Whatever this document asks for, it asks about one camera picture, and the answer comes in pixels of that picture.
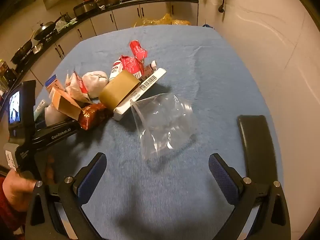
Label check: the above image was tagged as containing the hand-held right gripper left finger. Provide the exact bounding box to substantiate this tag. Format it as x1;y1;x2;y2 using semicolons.
25;152;110;240

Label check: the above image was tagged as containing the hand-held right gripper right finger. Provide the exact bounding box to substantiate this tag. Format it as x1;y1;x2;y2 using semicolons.
209;153;292;240

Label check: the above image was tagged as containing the brown cardboard box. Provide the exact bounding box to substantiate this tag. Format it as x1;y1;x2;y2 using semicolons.
49;87;83;119

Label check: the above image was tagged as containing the large white cloth wad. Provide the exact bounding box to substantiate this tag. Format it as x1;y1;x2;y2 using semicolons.
82;70;109;99

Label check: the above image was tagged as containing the clear plastic bag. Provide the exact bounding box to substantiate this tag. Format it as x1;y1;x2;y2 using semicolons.
130;93;198;162

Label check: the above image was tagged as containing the brown tape roll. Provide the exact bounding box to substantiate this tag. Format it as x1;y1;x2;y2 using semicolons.
99;70;141;111

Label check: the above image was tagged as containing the long white barcode box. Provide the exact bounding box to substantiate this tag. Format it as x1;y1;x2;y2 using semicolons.
113;67;167;122

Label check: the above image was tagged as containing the red wrapper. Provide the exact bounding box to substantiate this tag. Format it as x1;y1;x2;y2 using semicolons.
129;40;148;60
119;54;145;78

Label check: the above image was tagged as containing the person's left hand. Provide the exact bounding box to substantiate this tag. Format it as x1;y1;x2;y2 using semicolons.
2;170;37;212

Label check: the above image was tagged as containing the white red-print plastic packet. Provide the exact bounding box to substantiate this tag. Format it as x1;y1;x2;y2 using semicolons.
65;72;93;103

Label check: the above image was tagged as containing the dark red snack packet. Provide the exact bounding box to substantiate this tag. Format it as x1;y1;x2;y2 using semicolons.
78;102;113;130

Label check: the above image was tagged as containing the black frying pan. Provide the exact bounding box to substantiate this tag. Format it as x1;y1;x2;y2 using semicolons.
10;39;34;64

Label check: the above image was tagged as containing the steel wok with lid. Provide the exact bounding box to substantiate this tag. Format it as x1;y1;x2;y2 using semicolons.
32;21;62;40

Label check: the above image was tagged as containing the white red tube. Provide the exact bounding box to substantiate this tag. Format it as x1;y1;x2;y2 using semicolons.
109;60;124;82

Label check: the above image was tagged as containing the green cloth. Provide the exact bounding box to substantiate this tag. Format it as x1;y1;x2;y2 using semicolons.
55;17;78;32

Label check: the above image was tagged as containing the blue towel table cover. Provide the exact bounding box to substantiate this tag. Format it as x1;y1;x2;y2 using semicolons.
25;25;284;240

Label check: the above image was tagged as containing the small white tube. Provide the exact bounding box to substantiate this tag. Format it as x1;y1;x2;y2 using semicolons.
146;60;158;74

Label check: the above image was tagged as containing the steel pot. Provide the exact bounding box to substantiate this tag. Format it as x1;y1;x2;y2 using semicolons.
73;1;98;18

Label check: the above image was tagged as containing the row of grey cabinet doors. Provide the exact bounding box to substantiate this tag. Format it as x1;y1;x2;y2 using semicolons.
19;1;199;90

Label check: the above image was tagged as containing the yellow plastic bag pile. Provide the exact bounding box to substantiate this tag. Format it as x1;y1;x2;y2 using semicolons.
132;14;192;28

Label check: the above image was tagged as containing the black kitchen countertop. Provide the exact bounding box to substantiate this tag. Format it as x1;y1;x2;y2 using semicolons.
0;0;200;100

